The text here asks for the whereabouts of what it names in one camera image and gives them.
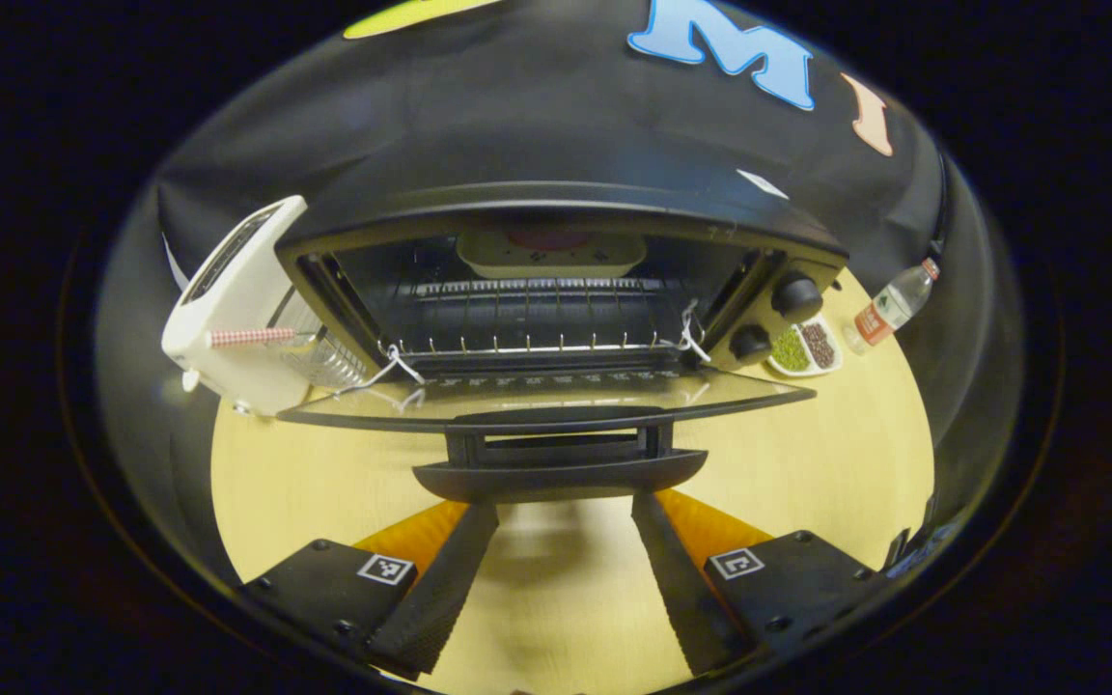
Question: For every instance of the metal oven rack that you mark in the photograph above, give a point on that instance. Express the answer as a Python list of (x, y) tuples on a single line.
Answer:
[(537, 314)]

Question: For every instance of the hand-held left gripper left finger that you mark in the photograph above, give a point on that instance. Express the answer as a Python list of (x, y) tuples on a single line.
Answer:
[(445, 589)]

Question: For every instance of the white divided dish with beans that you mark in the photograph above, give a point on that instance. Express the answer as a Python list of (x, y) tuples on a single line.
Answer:
[(805, 347)]

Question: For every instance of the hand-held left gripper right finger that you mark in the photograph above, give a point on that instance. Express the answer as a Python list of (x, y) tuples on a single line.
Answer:
[(681, 589)]

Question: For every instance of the black electric oven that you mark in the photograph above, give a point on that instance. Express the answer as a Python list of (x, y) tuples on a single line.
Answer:
[(556, 208)]

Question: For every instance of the clear plastic water bottle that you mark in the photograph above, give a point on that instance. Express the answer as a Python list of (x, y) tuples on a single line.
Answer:
[(889, 307)]

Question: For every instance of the white toaster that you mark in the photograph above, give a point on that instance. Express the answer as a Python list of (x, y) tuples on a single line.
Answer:
[(237, 299)]

